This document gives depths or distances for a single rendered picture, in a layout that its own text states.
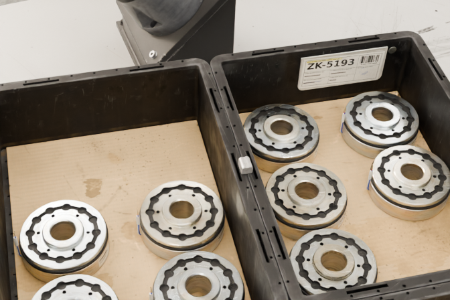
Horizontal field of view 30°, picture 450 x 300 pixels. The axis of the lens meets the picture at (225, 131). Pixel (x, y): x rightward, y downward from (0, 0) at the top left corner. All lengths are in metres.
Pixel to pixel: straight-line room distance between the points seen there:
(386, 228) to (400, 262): 0.05
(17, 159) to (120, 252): 0.21
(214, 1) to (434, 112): 0.39
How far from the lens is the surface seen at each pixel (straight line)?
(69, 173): 1.11
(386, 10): 1.61
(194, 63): 1.10
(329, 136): 1.16
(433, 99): 1.14
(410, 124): 1.15
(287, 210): 1.02
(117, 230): 1.04
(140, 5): 1.30
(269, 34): 1.52
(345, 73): 1.18
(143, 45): 1.37
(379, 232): 1.06
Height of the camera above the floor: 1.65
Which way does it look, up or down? 46 degrees down
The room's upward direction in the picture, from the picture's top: 3 degrees clockwise
